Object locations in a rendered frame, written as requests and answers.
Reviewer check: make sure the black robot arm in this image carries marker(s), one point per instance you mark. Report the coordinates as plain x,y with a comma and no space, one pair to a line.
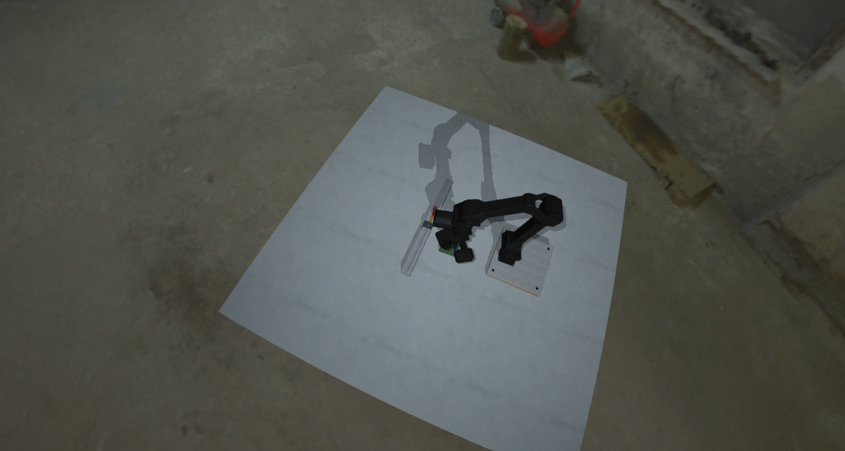
473,212

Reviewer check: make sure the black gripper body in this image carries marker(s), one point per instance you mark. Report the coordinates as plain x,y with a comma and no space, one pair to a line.
464,254

